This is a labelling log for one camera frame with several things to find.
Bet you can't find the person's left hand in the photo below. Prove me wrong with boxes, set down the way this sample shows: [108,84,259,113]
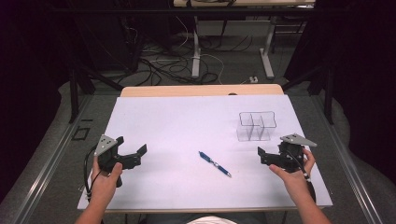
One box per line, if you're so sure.
[90,157,123,203]

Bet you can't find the wooden table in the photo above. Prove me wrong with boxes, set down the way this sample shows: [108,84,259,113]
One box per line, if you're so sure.
[104,83,325,215]

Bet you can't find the tangle of black floor cables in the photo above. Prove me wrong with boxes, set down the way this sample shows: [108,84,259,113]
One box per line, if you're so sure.
[124,32,254,88]

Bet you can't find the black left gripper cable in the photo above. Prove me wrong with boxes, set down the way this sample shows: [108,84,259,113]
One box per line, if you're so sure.
[82,145,104,202]

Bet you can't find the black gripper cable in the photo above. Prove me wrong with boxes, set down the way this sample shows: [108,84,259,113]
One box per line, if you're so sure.
[287,149,318,204]
[82,145,104,202]

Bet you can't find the white table mat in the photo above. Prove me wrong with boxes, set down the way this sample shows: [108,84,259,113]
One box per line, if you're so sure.
[77,94,333,211]

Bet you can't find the aluminium floor rail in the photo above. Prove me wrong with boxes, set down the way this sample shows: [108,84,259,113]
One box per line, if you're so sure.
[311,92,386,224]
[0,94,94,224]

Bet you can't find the person's right hand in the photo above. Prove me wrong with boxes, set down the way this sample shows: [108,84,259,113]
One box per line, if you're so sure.
[269,148,316,200]

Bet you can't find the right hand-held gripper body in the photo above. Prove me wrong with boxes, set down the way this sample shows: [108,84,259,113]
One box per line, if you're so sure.
[270,133,318,174]

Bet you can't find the black metal stand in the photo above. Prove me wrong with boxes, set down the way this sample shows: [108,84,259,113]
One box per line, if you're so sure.
[280,60,336,126]
[66,57,125,124]

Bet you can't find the blue pen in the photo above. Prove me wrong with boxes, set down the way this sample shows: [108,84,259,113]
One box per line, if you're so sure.
[198,150,233,178]

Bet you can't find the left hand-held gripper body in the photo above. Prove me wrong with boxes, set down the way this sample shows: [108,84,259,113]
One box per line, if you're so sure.
[93,133,141,171]

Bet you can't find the person's lap in grey clothing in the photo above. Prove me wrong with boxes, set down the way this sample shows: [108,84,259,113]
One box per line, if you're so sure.
[141,211,269,224]

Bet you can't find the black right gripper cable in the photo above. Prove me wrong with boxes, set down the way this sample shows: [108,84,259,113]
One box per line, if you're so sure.
[287,149,318,204]

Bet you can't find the clear plastic divided organizer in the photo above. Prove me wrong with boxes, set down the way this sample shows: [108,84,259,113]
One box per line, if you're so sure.
[235,110,277,143]

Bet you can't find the white desk with metal legs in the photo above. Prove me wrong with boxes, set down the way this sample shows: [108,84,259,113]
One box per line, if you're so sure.
[173,0,317,80]

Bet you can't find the white floor cable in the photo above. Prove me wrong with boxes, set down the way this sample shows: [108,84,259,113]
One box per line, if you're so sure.
[174,15,226,86]

